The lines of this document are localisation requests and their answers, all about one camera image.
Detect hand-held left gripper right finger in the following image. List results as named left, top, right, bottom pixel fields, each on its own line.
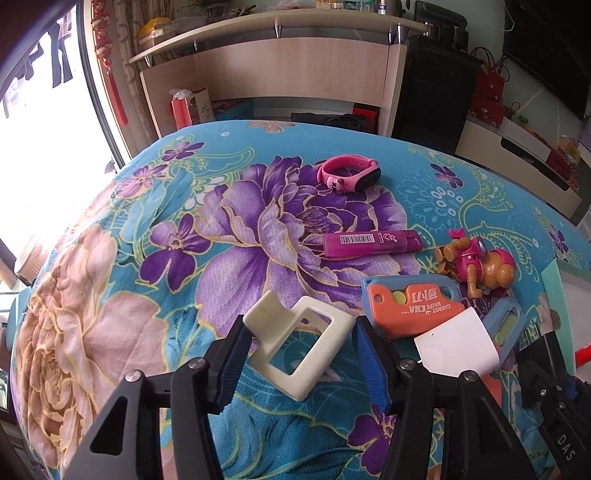
left=352, top=316, right=539, bottom=480

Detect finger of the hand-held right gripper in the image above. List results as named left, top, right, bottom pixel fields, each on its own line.
left=540, top=330, right=591, bottom=400
left=519, top=355, right=573, bottom=416

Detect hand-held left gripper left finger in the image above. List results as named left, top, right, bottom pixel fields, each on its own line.
left=65, top=315, right=254, bottom=480

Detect coral plastic toy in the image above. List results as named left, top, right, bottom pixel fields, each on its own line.
left=482, top=374, right=504, bottom=407

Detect cream plastic hair clip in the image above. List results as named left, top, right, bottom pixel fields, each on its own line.
left=242, top=291, right=356, bottom=401

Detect orange toy carrot knife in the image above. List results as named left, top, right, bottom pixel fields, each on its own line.
left=367, top=282, right=468, bottom=340

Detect shallow teal cardboard box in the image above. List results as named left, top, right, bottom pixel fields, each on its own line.
left=538, top=258, right=591, bottom=384

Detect white plastic card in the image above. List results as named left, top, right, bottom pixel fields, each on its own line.
left=413, top=307, right=500, bottom=377

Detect purple highlighter pen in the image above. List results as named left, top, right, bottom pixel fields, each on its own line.
left=322, top=229, right=423, bottom=260

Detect pink toy pup figure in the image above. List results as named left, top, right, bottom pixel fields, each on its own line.
left=435, top=227, right=517, bottom=300

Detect floral blanket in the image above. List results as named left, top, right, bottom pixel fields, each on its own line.
left=9, top=119, right=591, bottom=480

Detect pink smart band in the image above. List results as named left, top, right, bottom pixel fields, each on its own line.
left=317, top=156, right=382, bottom=193

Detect red flat box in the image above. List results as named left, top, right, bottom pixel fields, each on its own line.
left=545, top=148, right=580, bottom=185

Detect white television cabinet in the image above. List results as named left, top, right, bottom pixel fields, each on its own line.
left=455, top=113, right=583, bottom=227

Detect white flat box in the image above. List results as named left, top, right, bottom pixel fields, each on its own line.
left=501, top=115, right=552, bottom=160

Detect black bag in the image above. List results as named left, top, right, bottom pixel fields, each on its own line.
left=291, top=111, right=368, bottom=134

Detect small red box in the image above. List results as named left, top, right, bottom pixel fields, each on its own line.
left=353, top=104, right=380, bottom=127

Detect red gift box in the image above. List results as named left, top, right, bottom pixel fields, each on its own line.
left=468, top=95, right=509, bottom=130

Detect red gift bag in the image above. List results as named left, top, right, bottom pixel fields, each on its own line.
left=169, top=89, right=195, bottom=131

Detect white paper bag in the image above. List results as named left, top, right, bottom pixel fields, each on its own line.
left=187, top=89, right=214, bottom=126

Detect red handbag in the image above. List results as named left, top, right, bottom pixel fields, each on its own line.
left=471, top=46, right=506, bottom=100

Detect black water dispenser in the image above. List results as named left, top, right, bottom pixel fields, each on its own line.
left=392, top=0, right=481, bottom=153

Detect wooden bar counter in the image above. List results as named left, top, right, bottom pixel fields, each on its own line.
left=128, top=9, right=430, bottom=139

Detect patterned curtain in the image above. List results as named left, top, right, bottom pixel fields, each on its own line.
left=104, top=0, right=160, bottom=139

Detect red hanging decoration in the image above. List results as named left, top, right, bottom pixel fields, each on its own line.
left=91, top=0, right=130, bottom=126

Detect yellow item on counter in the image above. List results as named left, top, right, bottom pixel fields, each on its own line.
left=139, top=17, right=172, bottom=40

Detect wall television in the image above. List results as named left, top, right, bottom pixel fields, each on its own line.
left=502, top=0, right=591, bottom=121

